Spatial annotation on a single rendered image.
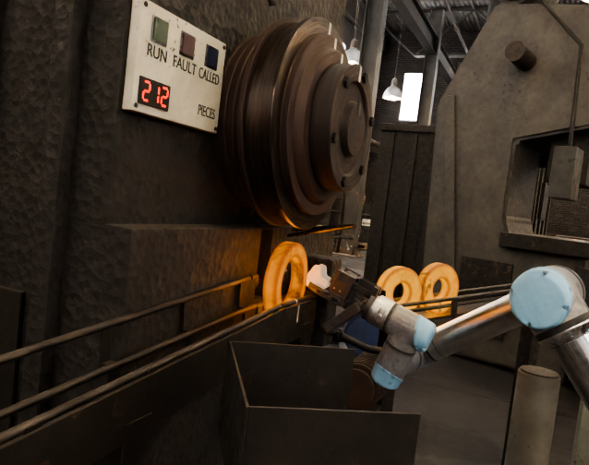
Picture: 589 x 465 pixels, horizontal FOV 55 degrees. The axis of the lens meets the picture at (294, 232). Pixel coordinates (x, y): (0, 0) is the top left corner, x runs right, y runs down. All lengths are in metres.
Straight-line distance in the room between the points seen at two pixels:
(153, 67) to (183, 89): 0.09
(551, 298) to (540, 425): 0.75
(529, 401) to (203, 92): 1.28
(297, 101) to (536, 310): 0.62
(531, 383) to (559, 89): 2.40
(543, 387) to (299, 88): 1.15
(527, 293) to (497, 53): 3.00
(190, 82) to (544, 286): 0.77
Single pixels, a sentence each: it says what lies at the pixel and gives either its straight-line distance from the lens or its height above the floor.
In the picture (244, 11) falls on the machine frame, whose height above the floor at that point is 1.34.
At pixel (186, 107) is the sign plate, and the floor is 1.09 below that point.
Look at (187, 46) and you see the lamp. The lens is 1.08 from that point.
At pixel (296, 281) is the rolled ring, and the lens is 1.37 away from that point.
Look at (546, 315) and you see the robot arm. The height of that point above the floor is 0.78.
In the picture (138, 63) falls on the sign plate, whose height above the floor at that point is 1.14.
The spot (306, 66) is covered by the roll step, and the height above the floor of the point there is 1.21.
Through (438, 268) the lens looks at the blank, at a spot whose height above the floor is 0.79.
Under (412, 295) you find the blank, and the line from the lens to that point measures 1.71.
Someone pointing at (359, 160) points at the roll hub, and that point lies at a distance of 1.35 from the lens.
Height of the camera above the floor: 0.95
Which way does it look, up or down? 4 degrees down
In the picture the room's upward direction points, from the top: 7 degrees clockwise
